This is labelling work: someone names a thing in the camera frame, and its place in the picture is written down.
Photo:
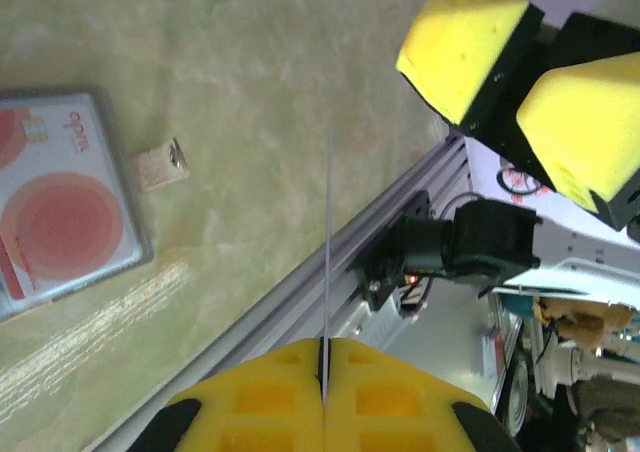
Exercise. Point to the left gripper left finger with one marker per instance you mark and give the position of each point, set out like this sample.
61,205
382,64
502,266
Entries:
260,402

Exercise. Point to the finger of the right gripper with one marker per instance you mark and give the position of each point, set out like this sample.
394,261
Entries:
590,132
460,52

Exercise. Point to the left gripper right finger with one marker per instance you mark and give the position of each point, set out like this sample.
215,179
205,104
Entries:
390,407

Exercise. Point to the thin plastic card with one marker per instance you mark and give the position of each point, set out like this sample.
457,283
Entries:
328,272

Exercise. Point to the grey card holder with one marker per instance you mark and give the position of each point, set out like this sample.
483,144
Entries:
160,164

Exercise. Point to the red circle print card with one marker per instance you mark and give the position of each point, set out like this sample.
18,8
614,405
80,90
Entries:
65,222

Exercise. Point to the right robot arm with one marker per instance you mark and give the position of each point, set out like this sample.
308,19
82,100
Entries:
480,242

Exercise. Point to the aluminium table rail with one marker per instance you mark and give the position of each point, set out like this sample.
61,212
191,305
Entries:
290,302

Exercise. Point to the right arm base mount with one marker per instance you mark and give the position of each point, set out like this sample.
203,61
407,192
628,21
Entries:
380,282

